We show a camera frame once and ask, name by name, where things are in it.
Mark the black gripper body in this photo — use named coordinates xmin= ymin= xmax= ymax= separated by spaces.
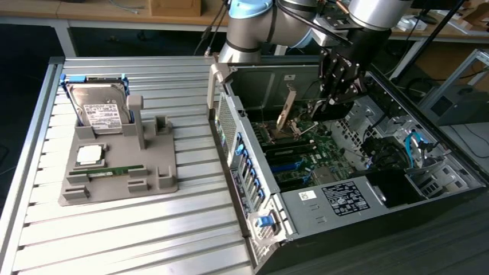
xmin=320 ymin=26 xmax=393 ymax=83

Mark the black graphics card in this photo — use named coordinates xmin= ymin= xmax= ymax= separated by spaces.
xmin=275 ymin=82 xmax=356 ymax=134

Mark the perforated metal drive cage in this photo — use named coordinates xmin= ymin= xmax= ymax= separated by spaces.
xmin=331 ymin=96 xmax=388 ymax=136

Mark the white small box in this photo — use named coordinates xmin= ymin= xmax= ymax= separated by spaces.
xmin=397 ymin=15 xmax=428 ymax=32

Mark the metal socket cover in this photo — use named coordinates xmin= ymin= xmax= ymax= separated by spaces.
xmin=289 ymin=108 xmax=320 ymax=135

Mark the black monitor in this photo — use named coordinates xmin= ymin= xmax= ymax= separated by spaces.
xmin=411 ymin=0 xmax=465 ymax=25

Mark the black slanted pole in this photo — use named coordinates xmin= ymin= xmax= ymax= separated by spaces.
xmin=389 ymin=0 xmax=471 ymax=80

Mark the CPU socket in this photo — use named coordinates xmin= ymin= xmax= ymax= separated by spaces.
xmin=263 ymin=120 xmax=303 ymax=143

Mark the green motherboard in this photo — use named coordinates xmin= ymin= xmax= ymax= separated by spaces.
xmin=251 ymin=107 xmax=371 ymax=193

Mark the wooden desk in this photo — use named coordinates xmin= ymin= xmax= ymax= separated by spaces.
xmin=389 ymin=0 xmax=489 ymax=44
xmin=0 ymin=0 xmax=231 ymax=58

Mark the black RAM slot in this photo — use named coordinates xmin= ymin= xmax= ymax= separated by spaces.
xmin=267 ymin=150 xmax=320 ymax=162
xmin=263 ymin=143 xmax=316 ymax=154

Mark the grey cabinet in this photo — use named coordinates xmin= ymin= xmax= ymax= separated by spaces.
xmin=429 ymin=84 xmax=489 ymax=127

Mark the grey chipset heatsink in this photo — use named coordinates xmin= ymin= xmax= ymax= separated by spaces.
xmin=313 ymin=167 xmax=337 ymax=186

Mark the folded cardboard piece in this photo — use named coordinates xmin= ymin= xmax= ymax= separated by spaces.
xmin=461 ymin=2 xmax=489 ymax=28

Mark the blue expansion slot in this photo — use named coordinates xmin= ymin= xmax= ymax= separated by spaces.
xmin=273 ymin=162 xmax=309 ymax=174

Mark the black plastic drive cover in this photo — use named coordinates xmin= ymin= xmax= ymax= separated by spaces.
xmin=365 ymin=168 xmax=425 ymax=209

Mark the silver disk bay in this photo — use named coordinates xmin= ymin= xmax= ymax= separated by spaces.
xmin=404 ymin=160 xmax=467 ymax=200

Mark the silver power supply unit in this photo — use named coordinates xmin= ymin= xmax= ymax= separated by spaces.
xmin=280 ymin=176 xmax=387 ymax=233

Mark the brown cardboard box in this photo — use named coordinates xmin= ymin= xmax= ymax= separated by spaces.
xmin=149 ymin=0 xmax=201 ymax=17

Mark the black open PC case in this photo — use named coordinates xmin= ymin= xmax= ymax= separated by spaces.
xmin=207 ymin=56 xmax=489 ymax=275

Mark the silver hard disk drive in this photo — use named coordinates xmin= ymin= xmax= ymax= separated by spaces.
xmin=68 ymin=82 xmax=127 ymax=135

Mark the green RAM stick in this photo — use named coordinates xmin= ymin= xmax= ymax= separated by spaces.
xmin=85 ymin=164 xmax=147 ymax=176

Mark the blue disk caddy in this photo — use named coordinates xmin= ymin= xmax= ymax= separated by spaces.
xmin=60 ymin=73 xmax=133 ymax=128

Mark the grey printed parts rack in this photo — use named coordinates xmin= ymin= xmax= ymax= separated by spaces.
xmin=57 ymin=94 xmax=180 ymax=207

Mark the silver CPU chip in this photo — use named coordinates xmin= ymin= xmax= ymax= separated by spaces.
xmin=75 ymin=144 xmax=107 ymax=167

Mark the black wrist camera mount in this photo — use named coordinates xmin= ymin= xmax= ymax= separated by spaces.
xmin=313 ymin=10 xmax=363 ymax=31

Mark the blue disk wire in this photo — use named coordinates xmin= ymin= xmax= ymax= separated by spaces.
xmin=404 ymin=130 xmax=428 ymax=170

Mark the aluminium profile frame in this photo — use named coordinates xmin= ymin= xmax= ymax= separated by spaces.
xmin=419 ymin=48 xmax=489 ymax=127

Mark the grey printed corner bracket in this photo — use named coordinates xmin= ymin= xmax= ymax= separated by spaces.
xmin=207 ymin=63 xmax=232 ymax=110

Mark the grey flat wire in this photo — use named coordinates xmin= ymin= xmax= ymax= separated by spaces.
xmin=405 ymin=159 xmax=448 ymax=175

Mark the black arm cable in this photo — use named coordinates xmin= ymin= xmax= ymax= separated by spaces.
xmin=193 ymin=0 xmax=231 ymax=57

